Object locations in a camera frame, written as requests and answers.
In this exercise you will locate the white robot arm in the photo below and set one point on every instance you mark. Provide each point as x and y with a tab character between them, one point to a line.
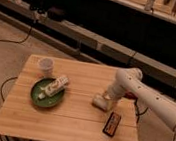
129	80

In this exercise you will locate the clear plastic cup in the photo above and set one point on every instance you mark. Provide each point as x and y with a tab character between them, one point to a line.
46	66

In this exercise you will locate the white sponge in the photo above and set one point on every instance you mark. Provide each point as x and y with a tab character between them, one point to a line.
101	102

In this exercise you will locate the black orange rectangular box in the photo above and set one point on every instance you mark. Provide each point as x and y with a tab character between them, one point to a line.
112	124

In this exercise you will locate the red object behind arm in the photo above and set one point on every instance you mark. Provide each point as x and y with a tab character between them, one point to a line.
130	95

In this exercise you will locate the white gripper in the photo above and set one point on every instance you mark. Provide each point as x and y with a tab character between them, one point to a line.
110	100

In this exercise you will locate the green plate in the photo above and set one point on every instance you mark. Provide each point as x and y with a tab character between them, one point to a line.
47	101

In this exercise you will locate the black round object on ledge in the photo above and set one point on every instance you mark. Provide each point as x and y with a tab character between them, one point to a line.
56	14

